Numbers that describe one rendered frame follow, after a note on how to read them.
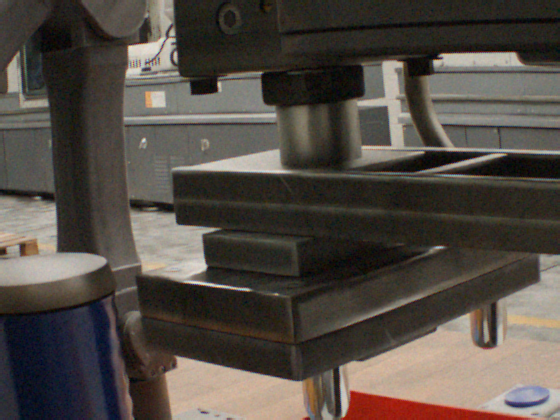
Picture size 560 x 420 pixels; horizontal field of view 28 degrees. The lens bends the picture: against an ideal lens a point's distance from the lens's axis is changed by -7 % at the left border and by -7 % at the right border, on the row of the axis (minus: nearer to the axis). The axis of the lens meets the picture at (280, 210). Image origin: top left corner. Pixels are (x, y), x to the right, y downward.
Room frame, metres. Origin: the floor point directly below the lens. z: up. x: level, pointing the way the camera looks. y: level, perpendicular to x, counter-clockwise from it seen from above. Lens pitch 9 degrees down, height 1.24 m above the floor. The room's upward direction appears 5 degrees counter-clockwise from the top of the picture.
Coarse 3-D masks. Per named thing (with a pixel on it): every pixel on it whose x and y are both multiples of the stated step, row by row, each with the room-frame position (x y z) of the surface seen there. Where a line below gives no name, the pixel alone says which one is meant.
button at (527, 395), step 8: (512, 392) 0.89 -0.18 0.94; (520, 392) 0.88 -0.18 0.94; (528, 392) 0.88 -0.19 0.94; (536, 392) 0.88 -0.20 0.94; (544, 392) 0.87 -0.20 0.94; (512, 400) 0.87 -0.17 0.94; (520, 400) 0.87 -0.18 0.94; (528, 400) 0.86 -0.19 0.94; (536, 400) 0.86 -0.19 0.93; (544, 400) 0.87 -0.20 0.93
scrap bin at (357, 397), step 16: (352, 400) 0.88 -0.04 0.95; (368, 400) 0.87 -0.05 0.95; (384, 400) 0.86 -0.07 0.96; (400, 400) 0.85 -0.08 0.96; (416, 400) 0.84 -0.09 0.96; (304, 416) 0.92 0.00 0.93; (352, 416) 0.88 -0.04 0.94; (368, 416) 0.87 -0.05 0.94; (384, 416) 0.86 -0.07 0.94; (400, 416) 0.85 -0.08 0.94; (416, 416) 0.83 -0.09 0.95; (432, 416) 0.82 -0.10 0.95; (448, 416) 0.81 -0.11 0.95; (464, 416) 0.80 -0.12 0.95; (480, 416) 0.79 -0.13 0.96; (496, 416) 0.78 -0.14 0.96; (512, 416) 0.77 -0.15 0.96; (528, 416) 0.76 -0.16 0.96
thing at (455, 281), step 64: (320, 128) 0.52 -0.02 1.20; (192, 192) 0.54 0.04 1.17; (256, 192) 0.51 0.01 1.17; (320, 192) 0.48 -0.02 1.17; (384, 192) 0.46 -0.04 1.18; (448, 192) 0.43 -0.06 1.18; (512, 192) 0.41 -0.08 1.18; (256, 256) 0.50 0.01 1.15; (320, 256) 0.49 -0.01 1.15; (384, 256) 0.51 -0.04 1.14; (448, 256) 0.52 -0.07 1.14; (512, 256) 0.55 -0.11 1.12; (192, 320) 0.49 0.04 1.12; (256, 320) 0.46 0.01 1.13; (320, 320) 0.46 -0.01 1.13; (384, 320) 0.48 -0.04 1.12; (448, 320) 0.52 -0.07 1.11; (320, 384) 0.47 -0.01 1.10
